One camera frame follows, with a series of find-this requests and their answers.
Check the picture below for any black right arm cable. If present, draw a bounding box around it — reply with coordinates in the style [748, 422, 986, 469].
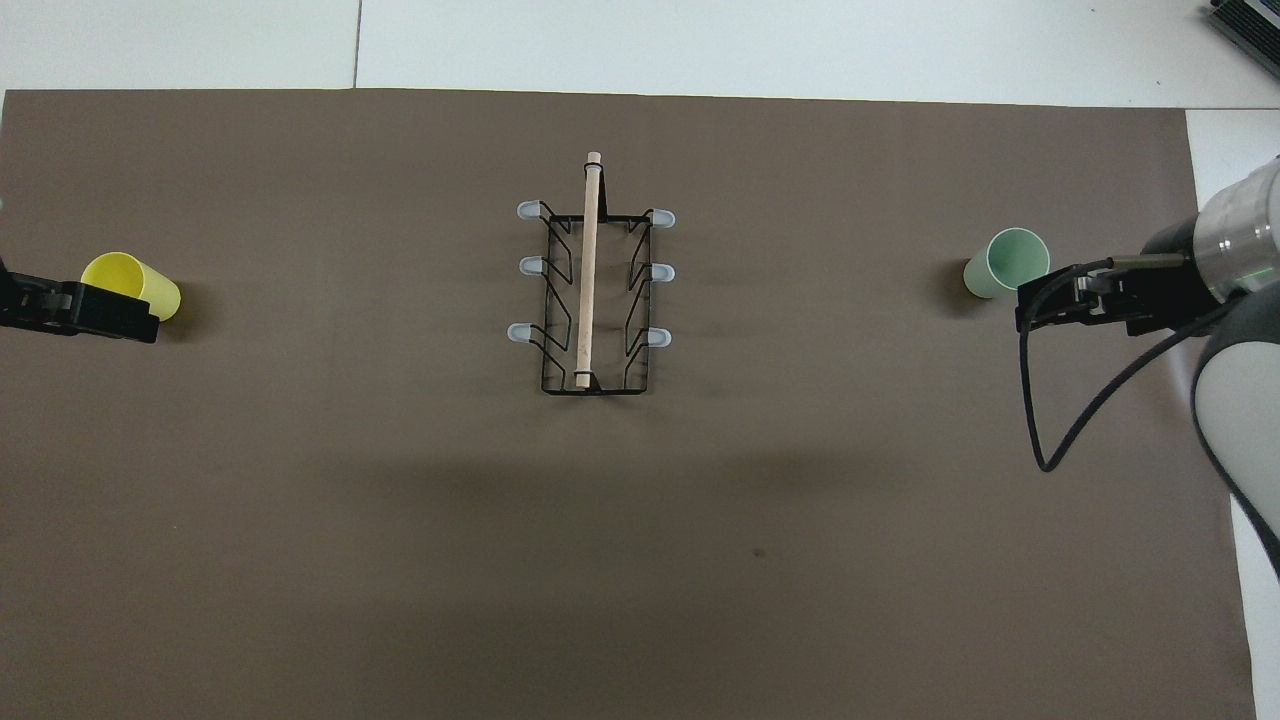
[1018, 255, 1241, 473]

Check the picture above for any black wire cup rack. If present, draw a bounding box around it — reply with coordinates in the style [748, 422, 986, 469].
[507, 152, 677, 397]

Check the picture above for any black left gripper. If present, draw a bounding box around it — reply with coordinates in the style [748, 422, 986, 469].
[0, 258, 161, 344]

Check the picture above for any pale green plastic cup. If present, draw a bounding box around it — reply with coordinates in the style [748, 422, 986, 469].
[963, 228, 1051, 300]

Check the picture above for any grey ribbed device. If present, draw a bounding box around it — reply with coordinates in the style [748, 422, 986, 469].
[1203, 0, 1280, 51]

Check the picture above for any brown table mat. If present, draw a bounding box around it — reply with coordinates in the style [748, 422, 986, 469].
[0, 88, 1257, 720]

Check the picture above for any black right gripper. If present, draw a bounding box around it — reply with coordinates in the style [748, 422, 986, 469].
[1017, 262, 1206, 336]

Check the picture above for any yellow plastic cup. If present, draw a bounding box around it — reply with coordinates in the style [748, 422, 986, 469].
[80, 252, 182, 323]

